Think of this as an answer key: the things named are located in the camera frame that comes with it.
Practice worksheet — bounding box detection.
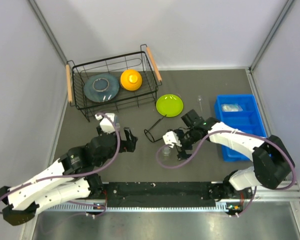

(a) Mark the clear tube rack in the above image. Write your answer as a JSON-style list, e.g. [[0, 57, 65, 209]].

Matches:
[[114, 116, 121, 131]]

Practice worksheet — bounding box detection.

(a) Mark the clear glass pipette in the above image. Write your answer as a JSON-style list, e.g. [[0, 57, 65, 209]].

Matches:
[[197, 95, 203, 115]]

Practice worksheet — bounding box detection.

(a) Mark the black wire stand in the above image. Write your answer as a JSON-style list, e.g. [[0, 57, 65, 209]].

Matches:
[[143, 114, 168, 144]]

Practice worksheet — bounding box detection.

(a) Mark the clear plastic bag with contents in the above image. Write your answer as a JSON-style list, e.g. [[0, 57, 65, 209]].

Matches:
[[221, 103, 243, 112]]

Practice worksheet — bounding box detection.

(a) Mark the black wire basket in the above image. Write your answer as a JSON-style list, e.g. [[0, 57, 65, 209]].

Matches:
[[66, 44, 162, 121]]

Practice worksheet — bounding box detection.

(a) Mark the orange ribbed bowl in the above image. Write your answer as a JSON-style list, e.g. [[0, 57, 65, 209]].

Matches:
[[120, 69, 143, 92]]

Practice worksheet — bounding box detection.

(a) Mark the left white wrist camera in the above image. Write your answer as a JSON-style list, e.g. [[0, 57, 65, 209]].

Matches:
[[95, 113, 117, 134]]

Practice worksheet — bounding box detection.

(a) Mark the small clear round dish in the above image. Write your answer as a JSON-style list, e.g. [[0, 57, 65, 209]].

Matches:
[[161, 146, 171, 157]]

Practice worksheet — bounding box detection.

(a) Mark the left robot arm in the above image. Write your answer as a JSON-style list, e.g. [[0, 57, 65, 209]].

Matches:
[[0, 127, 138, 226]]

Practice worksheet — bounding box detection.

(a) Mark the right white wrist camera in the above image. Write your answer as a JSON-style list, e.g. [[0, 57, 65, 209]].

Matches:
[[162, 131, 182, 149]]

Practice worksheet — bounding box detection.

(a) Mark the blue plastic divided bin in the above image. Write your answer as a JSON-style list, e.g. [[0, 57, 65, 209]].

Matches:
[[213, 94, 268, 163]]

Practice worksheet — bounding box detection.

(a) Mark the lime green plate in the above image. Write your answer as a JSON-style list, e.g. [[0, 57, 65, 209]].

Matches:
[[156, 94, 184, 118]]

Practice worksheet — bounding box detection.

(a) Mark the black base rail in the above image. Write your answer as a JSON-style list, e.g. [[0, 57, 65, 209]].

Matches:
[[104, 182, 229, 208]]

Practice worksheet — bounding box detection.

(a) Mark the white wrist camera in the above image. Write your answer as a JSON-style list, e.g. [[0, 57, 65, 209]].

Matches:
[[95, 113, 117, 134], [162, 131, 182, 149]]

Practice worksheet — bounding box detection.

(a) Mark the blue ceramic plate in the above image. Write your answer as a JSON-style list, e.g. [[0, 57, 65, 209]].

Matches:
[[83, 73, 120, 103]]

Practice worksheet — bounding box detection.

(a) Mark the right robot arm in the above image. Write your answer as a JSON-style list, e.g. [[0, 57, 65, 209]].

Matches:
[[172, 110, 296, 198]]

